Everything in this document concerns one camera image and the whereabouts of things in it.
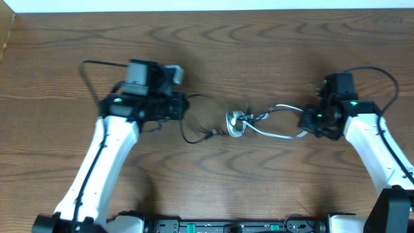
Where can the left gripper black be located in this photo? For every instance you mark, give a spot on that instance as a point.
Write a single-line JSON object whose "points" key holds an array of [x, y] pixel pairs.
{"points": [[180, 106]]}

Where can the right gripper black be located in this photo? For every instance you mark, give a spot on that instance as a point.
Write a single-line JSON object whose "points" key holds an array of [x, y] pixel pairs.
{"points": [[305, 123]]}

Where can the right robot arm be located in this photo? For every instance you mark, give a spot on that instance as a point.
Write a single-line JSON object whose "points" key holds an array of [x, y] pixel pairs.
{"points": [[341, 113]]}

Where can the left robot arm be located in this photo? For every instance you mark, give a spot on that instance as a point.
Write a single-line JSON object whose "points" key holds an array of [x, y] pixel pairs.
{"points": [[85, 206]]}

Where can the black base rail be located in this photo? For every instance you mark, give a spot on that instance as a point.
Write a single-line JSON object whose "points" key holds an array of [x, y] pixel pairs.
{"points": [[239, 226]]}

